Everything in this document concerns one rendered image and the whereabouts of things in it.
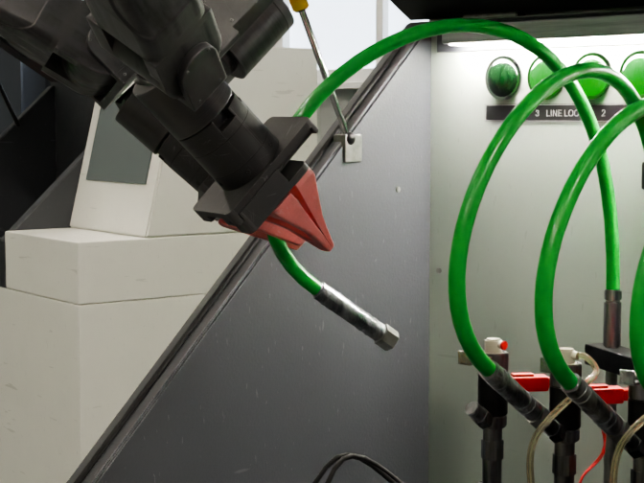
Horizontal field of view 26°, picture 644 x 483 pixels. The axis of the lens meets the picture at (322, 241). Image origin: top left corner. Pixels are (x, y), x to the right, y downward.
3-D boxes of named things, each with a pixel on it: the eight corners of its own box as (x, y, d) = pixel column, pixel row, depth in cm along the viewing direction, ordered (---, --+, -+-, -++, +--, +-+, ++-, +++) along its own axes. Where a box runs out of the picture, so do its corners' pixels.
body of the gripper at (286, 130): (325, 133, 108) (264, 64, 105) (243, 231, 105) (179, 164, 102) (284, 131, 113) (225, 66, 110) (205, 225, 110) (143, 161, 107)
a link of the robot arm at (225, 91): (113, 83, 105) (140, 87, 100) (173, 19, 107) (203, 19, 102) (173, 147, 108) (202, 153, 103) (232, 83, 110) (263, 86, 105)
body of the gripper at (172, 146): (257, 169, 133) (198, 118, 133) (263, 147, 123) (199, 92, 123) (212, 218, 132) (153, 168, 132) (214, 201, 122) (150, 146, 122)
